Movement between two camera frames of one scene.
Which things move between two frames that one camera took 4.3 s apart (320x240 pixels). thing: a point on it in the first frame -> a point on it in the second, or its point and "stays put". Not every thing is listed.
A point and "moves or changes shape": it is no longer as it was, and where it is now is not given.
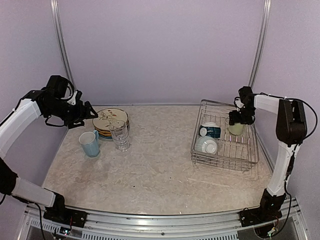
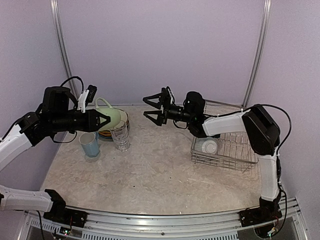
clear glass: (120, 130) stays put
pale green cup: (237, 129) moves or changes shape
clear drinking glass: (120, 132) stays put
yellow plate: (104, 132) stays put
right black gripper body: (245, 116) -> (175, 113)
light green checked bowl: (207, 144) stays put
